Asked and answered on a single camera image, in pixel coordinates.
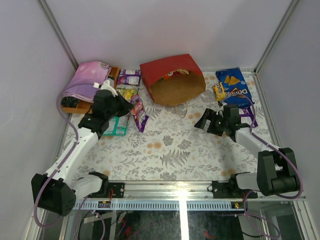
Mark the aluminium front rail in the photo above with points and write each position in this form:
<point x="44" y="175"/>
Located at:
<point x="175" y="187"/>

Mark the yellow green snack packet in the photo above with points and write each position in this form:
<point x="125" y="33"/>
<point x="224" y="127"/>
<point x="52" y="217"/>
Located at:
<point x="127" y="92"/>

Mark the red paper bag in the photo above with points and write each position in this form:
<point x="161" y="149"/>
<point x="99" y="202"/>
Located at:
<point x="176" y="90"/>

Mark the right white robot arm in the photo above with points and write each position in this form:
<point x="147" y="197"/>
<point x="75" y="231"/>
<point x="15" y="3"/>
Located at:
<point x="277" y="173"/>

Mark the dark patterned item in tray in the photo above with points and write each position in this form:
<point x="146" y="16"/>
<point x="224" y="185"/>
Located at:
<point x="69" y="102"/>

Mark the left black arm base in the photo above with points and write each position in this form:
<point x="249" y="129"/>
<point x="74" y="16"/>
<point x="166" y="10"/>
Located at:
<point x="108" y="189"/>

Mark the floral table mat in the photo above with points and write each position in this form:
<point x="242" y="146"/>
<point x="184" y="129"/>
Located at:
<point x="170" y="148"/>

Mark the purple berries candy packet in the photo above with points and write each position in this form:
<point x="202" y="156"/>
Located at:
<point x="138" y="112"/>

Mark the blue snack packet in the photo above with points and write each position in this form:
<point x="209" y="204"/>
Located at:
<point x="233" y="82"/>

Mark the orange fruits candy packet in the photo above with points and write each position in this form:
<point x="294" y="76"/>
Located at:
<point x="175" y="73"/>

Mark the folded purple cloth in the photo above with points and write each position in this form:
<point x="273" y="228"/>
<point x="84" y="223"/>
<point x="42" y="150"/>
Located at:
<point x="81" y="85"/>

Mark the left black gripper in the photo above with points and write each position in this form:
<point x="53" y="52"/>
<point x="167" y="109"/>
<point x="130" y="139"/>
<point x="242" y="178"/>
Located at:
<point x="119" y="104"/>

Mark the orange wooden organizer tray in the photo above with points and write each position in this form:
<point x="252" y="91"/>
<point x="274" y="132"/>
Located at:
<point x="84" y="106"/>

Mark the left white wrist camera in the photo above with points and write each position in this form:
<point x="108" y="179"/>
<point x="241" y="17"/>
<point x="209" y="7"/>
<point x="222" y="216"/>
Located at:
<point x="106" y="86"/>

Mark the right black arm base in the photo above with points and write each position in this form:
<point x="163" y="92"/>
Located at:
<point x="225" y="188"/>

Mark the teal candy packet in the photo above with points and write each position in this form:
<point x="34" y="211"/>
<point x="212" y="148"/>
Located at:
<point x="117" y="126"/>

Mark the purple snack packet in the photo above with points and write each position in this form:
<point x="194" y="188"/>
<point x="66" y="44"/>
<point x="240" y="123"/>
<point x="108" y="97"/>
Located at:
<point x="129" y="77"/>
<point x="246" y="115"/>

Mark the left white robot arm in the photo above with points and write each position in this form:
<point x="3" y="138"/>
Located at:
<point x="87" y="134"/>

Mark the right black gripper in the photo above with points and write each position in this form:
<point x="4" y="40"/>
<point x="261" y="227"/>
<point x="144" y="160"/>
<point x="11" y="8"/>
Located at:
<point x="210" y="115"/>

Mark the yellow candy packet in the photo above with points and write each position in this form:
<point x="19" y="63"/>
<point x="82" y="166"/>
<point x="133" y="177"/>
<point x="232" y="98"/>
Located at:
<point x="219" y="91"/>

